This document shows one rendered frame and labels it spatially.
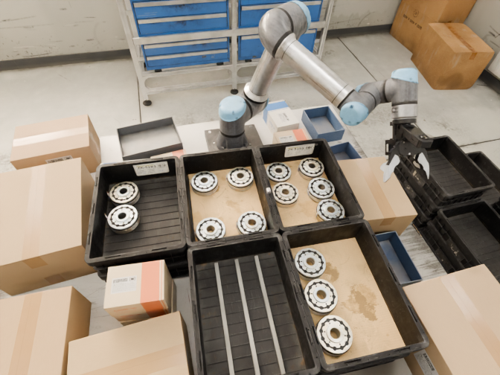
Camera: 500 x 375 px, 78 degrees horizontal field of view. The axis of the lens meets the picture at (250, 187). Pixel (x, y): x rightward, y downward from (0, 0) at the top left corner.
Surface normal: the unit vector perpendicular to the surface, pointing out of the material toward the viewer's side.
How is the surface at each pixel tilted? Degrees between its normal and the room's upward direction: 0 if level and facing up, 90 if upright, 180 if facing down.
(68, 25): 90
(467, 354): 0
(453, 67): 90
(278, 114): 0
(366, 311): 0
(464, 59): 89
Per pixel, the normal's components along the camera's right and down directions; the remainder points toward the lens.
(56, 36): 0.25, 0.76
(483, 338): 0.04, -0.62
